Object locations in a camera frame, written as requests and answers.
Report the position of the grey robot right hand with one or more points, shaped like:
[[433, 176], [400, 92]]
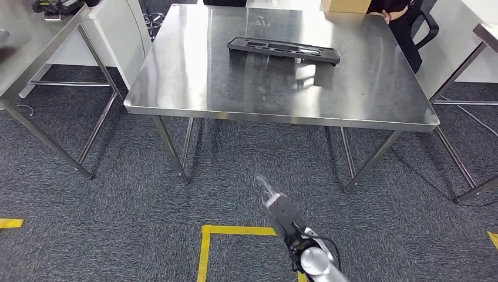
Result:
[[265, 188]]

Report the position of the person's hand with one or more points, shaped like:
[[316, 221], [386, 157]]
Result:
[[393, 16]]

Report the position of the black plastic panel part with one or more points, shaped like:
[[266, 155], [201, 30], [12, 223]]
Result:
[[280, 52]]

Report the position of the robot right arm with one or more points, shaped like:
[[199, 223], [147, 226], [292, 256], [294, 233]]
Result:
[[315, 264]]

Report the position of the stainless steel workbench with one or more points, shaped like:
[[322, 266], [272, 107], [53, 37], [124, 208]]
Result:
[[194, 78]]

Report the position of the person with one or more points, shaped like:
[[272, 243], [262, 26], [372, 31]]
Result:
[[404, 43]]

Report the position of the black office chair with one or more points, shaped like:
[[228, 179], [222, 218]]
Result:
[[430, 27]]

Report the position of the brown cardboard box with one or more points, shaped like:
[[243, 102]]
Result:
[[346, 6]]

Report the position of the yellow floor tape square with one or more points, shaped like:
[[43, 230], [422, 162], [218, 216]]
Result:
[[241, 230], [494, 239]]

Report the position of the stainless steel table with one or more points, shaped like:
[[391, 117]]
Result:
[[488, 35], [39, 50]]

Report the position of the stool with chrome base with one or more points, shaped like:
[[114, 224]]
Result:
[[149, 23]]

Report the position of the yellow floor tape strip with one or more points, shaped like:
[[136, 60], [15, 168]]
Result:
[[11, 223]]

